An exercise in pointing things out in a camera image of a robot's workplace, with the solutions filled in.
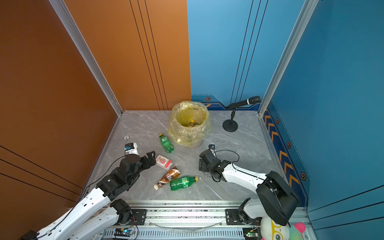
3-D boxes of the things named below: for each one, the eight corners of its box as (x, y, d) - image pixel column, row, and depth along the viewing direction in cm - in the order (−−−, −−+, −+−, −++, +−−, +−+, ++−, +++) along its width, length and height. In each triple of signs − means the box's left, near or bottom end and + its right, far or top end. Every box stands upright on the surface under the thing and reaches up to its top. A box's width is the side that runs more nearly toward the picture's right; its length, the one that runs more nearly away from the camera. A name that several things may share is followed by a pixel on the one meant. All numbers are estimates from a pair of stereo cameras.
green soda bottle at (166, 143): (168, 155, 97) (167, 150, 93) (157, 138, 106) (156, 134, 101) (175, 151, 99) (174, 146, 95) (164, 135, 107) (162, 131, 103)
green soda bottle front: (171, 192, 83) (170, 189, 78) (170, 183, 86) (169, 179, 81) (199, 186, 85) (199, 182, 80) (197, 177, 88) (197, 173, 84)
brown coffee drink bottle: (158, 194, 82) (156, 191, 78) (153, 188, 84) (151, 185, 80) (181, 175, 89) (180, 171, 84) (176, 170, 91) (175, 166, 87)
